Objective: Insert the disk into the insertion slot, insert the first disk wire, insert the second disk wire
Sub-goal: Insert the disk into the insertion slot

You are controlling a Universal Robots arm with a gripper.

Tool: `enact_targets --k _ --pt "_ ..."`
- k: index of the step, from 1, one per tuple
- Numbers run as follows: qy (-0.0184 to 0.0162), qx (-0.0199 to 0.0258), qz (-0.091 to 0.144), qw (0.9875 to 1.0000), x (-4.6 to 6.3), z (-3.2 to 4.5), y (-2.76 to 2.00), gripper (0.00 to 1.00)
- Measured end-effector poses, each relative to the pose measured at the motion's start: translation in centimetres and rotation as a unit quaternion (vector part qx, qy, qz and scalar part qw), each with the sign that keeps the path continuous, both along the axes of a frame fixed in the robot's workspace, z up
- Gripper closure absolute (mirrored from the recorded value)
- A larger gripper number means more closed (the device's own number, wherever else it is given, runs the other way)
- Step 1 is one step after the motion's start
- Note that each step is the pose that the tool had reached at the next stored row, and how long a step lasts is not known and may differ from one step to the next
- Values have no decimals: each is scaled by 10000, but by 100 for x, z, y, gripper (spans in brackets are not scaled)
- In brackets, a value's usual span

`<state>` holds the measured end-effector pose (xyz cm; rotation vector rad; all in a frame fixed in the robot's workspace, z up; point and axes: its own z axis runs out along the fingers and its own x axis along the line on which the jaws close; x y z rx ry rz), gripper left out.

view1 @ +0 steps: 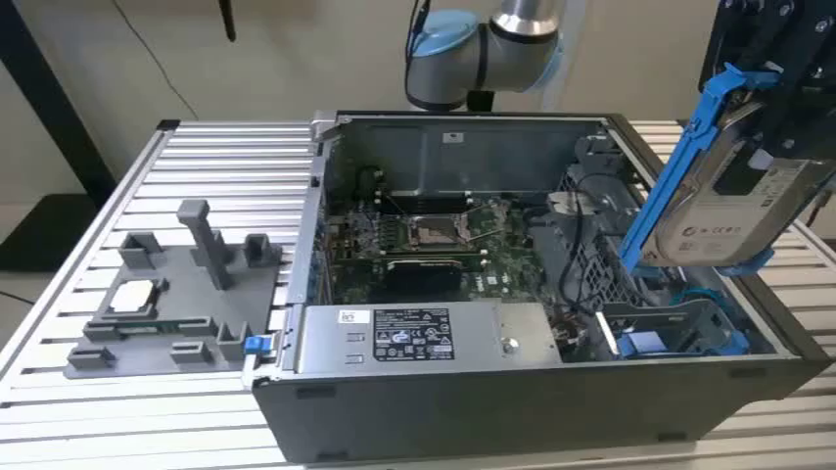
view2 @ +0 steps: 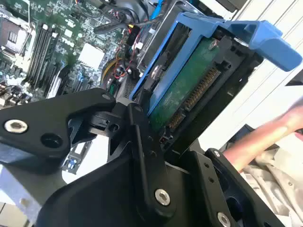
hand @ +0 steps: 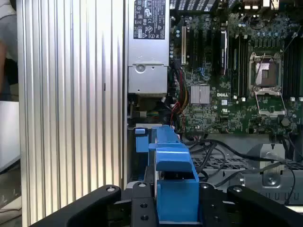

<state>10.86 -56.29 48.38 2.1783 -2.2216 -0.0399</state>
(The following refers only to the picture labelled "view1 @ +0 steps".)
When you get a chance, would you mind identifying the hard disk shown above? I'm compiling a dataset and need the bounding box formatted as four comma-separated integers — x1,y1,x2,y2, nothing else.
618,62,836,280

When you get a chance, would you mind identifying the blue disk wire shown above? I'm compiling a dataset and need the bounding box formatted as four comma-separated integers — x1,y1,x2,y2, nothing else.
675,285,725,304

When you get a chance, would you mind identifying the metal disk bay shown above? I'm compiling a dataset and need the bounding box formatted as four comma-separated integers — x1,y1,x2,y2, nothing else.
598,273,783,362

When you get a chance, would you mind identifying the empty blue disk carrier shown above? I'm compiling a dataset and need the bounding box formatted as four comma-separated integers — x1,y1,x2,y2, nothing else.
617,328,666,356

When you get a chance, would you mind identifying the perforated metal drive cage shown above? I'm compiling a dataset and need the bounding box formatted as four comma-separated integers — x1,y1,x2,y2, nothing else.
529,134,662,314

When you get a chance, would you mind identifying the green motherboard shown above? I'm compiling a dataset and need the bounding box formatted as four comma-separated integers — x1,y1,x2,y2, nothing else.
323,195,557,307

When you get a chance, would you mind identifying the CPU socket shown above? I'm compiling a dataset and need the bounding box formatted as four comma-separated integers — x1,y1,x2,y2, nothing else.
389,210,479,254

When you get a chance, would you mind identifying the silver power supply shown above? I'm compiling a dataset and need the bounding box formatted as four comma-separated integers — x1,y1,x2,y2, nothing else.
290,301,565,371

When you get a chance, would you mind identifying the dark grey PC case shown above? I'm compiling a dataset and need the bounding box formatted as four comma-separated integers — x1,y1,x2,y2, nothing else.
241,110,831,464

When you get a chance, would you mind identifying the grey parts rack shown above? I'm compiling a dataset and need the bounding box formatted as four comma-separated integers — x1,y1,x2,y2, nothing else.
63,199,287,381

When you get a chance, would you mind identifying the green RAM stick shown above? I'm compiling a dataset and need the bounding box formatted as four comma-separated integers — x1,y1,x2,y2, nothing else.
114,320,218,339

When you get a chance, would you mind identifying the silver CPU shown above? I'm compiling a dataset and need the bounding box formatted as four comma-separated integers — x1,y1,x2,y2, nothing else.
107,281,162,312

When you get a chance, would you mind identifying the black floor stand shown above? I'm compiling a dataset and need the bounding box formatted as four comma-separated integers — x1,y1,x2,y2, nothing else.
0,0,126,273

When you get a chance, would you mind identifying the black sleeved cable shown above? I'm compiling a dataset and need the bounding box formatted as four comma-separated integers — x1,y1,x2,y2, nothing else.
559,169,633,315

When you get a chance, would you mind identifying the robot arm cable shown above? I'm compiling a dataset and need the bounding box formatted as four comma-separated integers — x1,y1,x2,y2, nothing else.
406,0,434,53

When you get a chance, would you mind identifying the braided power cable bundle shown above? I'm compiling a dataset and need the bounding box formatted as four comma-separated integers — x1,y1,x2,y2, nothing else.
547,312,601,352

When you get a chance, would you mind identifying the black hanging strap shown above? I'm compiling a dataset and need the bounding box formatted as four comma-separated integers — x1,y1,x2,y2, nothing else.
218,0,238,44

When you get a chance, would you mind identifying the thin black wall cable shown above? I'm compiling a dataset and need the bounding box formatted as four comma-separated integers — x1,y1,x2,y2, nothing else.
114,0,198,118

